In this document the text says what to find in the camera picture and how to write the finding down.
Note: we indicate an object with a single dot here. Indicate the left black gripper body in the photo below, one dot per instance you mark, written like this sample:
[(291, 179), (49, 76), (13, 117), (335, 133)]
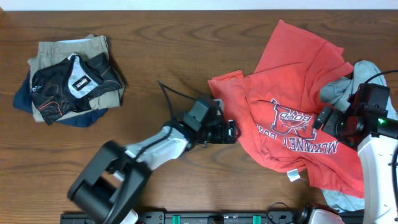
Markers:
[(232, 132)]

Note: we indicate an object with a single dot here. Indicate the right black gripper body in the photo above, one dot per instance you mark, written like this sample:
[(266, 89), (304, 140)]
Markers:
[(323, 116)]

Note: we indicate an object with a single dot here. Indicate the red printed t-shirt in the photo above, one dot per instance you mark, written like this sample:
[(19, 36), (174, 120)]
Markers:
[(276, 106)]

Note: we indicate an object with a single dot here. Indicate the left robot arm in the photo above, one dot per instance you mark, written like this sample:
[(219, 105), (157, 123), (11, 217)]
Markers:
[(109, 186)]

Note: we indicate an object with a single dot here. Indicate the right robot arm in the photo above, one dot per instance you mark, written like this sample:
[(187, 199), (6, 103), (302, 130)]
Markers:
[(366, 128)]

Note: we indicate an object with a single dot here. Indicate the khaki folded pants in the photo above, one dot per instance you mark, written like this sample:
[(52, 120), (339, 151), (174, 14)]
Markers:
[(51, 53)]

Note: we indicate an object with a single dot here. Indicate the navy blue folded garment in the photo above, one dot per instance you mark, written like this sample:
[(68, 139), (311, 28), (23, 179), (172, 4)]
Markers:
[(22, 101)]

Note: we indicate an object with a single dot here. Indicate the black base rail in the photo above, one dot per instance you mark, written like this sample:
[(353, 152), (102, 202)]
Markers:
[(211, 218)]

